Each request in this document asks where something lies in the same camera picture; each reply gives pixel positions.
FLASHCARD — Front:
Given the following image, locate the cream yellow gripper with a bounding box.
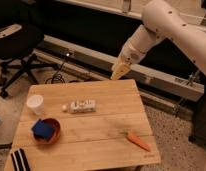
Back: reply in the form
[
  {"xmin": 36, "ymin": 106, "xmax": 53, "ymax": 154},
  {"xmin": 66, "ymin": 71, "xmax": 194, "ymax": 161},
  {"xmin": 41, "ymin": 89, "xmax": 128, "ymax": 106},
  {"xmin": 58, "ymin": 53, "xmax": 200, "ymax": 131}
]
[{"xmin": 111, "ymin": 56, "xmax": 130, "ymax": 80}]

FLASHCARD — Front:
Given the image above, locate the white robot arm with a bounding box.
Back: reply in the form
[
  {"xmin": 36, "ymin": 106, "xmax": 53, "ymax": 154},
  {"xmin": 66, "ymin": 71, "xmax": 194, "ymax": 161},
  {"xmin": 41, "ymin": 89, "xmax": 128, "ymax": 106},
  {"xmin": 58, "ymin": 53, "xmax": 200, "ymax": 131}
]
[{"xmin": 111, "ymin": 0, "xmax": 206, "ymax": 80}]

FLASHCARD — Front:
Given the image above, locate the clear plastic bottle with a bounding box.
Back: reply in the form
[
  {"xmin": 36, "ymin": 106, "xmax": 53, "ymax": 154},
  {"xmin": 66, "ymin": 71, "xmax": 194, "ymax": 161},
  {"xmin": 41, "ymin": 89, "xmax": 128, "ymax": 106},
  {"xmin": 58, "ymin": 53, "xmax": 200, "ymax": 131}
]
[{"xmin": 62, "ymin": 99, "xmax": 96, "ymax": 114}]

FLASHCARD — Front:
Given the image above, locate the wooden folding table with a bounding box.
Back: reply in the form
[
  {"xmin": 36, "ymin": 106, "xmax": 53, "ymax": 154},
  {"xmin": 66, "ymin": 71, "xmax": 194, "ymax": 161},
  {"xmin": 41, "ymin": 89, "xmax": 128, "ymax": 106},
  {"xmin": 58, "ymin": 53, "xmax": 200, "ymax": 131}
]
[{"xmin": 12, "ymin": 80, "xmax": 161, "ymax": 171}]

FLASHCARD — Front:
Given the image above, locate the orange toy carrot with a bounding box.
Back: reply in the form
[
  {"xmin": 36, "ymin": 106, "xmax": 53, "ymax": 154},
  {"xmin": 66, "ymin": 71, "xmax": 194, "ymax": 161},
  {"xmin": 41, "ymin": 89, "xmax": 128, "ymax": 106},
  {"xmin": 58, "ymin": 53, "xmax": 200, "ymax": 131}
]
[{"xmin": 122, "ymin": 132, "xmax": 151, "ymax": 152}]

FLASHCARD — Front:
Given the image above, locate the white paper cup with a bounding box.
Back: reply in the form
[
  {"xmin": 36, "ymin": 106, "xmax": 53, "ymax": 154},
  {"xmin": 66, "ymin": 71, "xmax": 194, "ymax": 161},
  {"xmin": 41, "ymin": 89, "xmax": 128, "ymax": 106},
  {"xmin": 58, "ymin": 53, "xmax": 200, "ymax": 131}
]
[{"xmin": 26, "ymin": 94, "xmax": 44, "ymax": 115}]

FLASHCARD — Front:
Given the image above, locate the blue sponge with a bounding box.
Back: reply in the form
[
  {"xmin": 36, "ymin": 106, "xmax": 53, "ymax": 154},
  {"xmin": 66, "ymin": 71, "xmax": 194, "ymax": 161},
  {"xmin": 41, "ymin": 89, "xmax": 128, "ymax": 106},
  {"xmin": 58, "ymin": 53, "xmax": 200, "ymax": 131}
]
[{"xmin": 31, "ymin": 119, "xmax": 54, "ymax": 140}]

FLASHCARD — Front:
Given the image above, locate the red-brown bowl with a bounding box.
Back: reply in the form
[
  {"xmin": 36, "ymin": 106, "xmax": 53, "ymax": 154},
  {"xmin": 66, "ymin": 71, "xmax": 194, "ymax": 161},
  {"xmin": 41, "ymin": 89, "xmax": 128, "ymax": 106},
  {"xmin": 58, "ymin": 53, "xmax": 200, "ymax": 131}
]
[{"xmin": 31, "ymin": 118, "xmax": 61, "ymax": 144}]

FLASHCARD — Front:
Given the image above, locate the black office chair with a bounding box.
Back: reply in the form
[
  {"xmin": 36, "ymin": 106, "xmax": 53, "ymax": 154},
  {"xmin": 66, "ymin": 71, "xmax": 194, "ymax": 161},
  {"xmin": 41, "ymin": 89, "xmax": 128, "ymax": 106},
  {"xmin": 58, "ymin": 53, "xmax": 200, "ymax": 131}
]
[{"xmin": 0, "ymin": 0, "xmax": 58, "ymax": 98}]

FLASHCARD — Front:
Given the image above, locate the black white striped cloth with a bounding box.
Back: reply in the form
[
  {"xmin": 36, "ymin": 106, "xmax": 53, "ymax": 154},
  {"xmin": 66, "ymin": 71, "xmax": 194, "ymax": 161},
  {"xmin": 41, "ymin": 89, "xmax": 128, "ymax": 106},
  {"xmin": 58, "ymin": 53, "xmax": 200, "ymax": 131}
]
[{"xmin": 11, "ymin": 148, "xmax": 31, "ymax": 171}]

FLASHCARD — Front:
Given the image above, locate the grey metal floor rail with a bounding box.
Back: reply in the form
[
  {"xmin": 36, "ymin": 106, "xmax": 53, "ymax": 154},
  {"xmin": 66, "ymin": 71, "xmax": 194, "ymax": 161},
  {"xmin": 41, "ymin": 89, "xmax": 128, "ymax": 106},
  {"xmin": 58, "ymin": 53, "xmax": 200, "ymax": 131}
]
[{"xmin": 37, "ymin": 36, "xmax": 205, "ymax": 115}]

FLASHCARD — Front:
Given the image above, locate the black cable on floor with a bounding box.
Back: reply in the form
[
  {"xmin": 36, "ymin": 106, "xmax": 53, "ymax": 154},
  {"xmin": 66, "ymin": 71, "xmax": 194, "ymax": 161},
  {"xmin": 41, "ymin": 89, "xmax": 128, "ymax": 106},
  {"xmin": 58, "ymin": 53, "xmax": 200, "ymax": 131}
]
[{"xmin": 44, "ymin": 50, "xmax": 72, "ymax": 85}]

